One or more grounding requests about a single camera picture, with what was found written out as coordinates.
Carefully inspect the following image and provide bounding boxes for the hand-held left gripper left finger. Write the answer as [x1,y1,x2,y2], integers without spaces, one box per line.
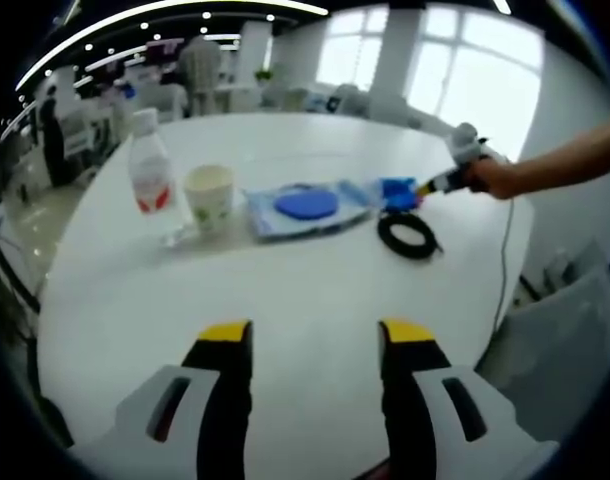
[115,319,255,480]

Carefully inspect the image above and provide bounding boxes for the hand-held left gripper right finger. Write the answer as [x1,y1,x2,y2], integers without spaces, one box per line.
[378,318,527,480]

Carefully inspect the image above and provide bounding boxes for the blue tissue packet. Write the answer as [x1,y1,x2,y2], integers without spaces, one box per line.
[376,175,423,212]

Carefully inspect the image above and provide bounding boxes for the black cable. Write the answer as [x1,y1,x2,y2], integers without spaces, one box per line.
[376,213,445,262]

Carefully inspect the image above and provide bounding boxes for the clear pouch with blue pad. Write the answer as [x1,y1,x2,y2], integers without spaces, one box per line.
[243,179,382,242]

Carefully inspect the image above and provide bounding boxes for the white paper cup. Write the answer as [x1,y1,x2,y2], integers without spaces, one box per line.
[183,164,236,234]

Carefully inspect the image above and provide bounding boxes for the clear plastic bottle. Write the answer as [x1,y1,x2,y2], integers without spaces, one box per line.
[128,108,187,249]

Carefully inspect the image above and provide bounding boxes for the person's right hand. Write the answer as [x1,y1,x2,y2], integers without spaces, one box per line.
[467,156,521,201]

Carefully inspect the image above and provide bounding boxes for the wide window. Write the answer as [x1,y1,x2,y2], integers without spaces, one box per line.
[407,9,546,161]

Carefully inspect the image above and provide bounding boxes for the white table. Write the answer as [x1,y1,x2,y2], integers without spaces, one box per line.
[37,112,536,451]

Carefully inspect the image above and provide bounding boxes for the narrow window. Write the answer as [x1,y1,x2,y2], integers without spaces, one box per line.
[317,7,389,94]

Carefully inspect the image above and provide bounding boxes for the black folding stand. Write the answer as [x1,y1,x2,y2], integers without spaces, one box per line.
[0,219,42,317]

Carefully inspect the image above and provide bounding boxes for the white office chair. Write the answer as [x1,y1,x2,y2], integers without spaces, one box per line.
[151,81,189,122]

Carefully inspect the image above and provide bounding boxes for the thin white cable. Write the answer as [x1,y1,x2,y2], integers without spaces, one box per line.
[493,196,518,332]

